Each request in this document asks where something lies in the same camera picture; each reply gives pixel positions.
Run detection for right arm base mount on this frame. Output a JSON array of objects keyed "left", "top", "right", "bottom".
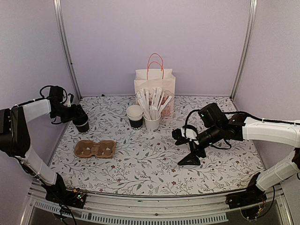
[{"left": 225, "top": 190, "right": 267, "bottom": 220}]

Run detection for brown cardboard cup carrier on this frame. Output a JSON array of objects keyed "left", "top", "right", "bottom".
[{"left": 74, "top": 140, "right": 116, "bottom": 158}]

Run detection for white cup holding straws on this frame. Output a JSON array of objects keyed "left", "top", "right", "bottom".
[{"left": 143, "top": 115, "right": 161, "bottom": 133}]

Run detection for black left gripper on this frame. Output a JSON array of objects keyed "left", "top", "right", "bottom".
[{"left": 52, "top": 104, "right": 86, "bottom": 123}]

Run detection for white paper takeout bag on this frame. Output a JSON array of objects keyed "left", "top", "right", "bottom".
[{"left": 134, "top": 58, "right": 176, "bottom": 103}]

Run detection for left aluminium frame post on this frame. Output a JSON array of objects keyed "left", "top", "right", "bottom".
[{"left": 53, "top": 0, "right": 82, "bottom": 100}]

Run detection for right aluminium frame post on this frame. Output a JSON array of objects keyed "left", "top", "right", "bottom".
[{"left": 230, "top": 0, "right": 258, "bottom": 101}]

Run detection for black white paper coffee cup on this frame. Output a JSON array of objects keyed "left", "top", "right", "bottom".
[{"left": 73, "top": 119, "right": 90, "bottom": 133}]

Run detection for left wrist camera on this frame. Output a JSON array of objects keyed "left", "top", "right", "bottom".
[{"left": 61, "top": 93, "right": 74, "bottom": 107}]

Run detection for aluminium front rail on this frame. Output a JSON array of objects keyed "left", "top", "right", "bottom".
[{"left": 21, "top": 184, "right": 294, "bottom": 225}]

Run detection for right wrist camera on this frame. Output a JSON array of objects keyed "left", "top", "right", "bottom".
[{"left": 172, "top": 127, "right": 199, "bottom": 145}]

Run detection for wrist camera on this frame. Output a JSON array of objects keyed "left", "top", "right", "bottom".
[
  {"left": 61, "top": 93, "right": 74, "bottom": 107},
  {"left": 172, "top": 127, "right": 199, "bottom": 145}
]

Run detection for stacked paper cups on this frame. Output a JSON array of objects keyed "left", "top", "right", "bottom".
[{"left": 126, "top": 105, "right": 143, "bottom": 130}]

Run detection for aluminium frame post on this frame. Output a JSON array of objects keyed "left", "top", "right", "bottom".
[
  {"left": 230, "top": 0, "right": 258, "bottom": 101},
  {"left": 53, "top": 0, "right": 82, "bottom": 100}
]

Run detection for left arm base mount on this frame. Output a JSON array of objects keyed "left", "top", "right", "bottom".
[{"left": 45, "top": 186, "right": 87, "bottom": 209}]

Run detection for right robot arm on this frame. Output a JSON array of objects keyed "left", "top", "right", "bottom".
[{"left": 172, "top": 103, "right": 300, "bottom": 204}]

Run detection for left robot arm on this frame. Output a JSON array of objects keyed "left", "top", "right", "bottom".
[{"left": 0, "top": 85, "right": 89, "bottom": 203}]

